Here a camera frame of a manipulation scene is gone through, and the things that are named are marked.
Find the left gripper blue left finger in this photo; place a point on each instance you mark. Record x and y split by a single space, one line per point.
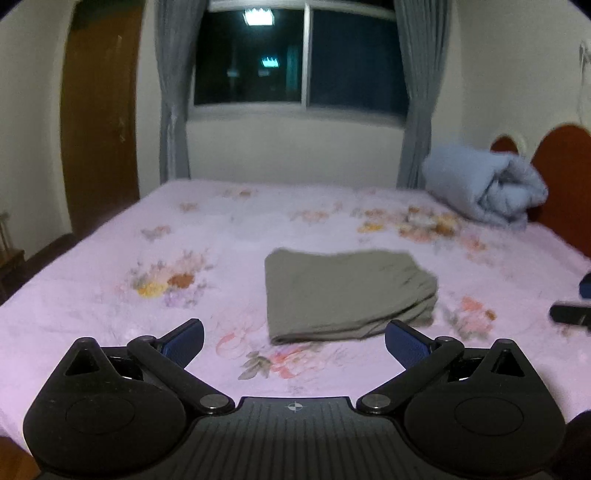
182 344

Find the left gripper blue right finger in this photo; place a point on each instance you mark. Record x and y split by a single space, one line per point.
406 344

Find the grey-green pants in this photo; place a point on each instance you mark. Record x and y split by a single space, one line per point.
345 296

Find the light blue rolled duvet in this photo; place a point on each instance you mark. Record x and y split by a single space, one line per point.
488 187

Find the red wooden headboard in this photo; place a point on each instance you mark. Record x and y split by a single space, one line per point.
563 161

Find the wooden chair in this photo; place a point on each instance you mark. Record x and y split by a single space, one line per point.
12 258

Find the brown wooden door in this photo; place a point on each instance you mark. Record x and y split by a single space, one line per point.
97 112

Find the dark night window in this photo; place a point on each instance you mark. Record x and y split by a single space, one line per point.
317 55

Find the grey curtain near headboard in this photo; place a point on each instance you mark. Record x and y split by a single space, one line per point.
424 30

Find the grey curtain near door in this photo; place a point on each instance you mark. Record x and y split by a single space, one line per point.
176 27

